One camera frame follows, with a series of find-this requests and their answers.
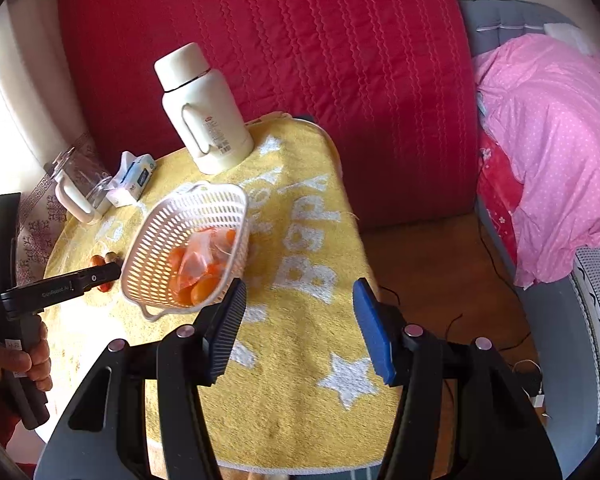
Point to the tan date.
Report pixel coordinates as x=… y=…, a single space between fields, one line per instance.
x=111 y=257

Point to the white curtain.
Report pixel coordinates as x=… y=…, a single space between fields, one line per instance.
x=20 y=110

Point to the white thermos flask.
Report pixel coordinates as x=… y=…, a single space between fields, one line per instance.
x=205 y=110

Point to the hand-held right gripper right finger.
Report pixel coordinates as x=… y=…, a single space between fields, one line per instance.
x=372 y=330

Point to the pink dotted quilt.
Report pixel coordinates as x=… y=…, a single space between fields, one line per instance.
x=555 y=160

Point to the clear plastic bag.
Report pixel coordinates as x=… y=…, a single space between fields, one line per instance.
x=202 y=260

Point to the grey padded bed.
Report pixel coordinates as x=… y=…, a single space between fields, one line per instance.
x=545 y=325

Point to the red floral cloth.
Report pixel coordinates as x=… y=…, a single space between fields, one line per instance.
x=497 y=195

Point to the glass kettle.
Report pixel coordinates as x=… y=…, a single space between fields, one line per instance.
x=77 y=180

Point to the white charger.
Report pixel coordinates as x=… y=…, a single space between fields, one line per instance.
x=537 y=400

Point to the orange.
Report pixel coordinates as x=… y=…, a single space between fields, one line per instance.
x=176 y=259
x=224 y=241
x=203 y=292

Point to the red date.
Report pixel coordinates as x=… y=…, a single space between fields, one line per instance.
x=105 y=287
x=97 y=260

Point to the person's left hand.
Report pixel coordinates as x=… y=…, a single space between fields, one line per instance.
x=37 y=365

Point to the yellow printed towel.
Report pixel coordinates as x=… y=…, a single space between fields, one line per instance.
x=300 y=240

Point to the red quilted blanket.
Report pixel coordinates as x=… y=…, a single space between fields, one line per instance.
x=280 y=60

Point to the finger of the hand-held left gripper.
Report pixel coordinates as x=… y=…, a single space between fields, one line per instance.
x=97 y=278

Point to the tissue pack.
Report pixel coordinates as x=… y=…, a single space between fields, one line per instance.
x=132 y=180

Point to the white plastic basket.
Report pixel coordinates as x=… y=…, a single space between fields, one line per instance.
x=152 y=255

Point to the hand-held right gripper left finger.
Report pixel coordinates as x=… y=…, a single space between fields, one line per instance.
x=226 y=330

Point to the printed table cover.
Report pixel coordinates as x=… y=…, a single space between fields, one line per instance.
x=330 y=472

